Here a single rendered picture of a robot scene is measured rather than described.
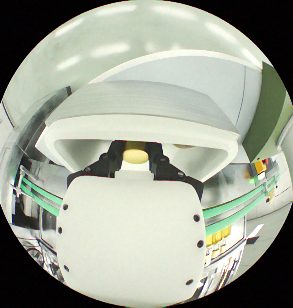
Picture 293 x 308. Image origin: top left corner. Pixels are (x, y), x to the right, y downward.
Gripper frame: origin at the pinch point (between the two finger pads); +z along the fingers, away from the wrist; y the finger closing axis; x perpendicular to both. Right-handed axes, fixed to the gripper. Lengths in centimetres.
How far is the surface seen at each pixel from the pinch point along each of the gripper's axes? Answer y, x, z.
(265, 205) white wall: 604, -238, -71
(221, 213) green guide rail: 23.9, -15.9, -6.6
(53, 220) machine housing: -53, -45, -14
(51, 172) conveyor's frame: -38.6, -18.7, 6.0
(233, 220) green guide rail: 29.7, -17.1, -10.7
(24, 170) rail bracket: -50, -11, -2
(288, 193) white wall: 609, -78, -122
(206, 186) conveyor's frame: 17.6, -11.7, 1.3
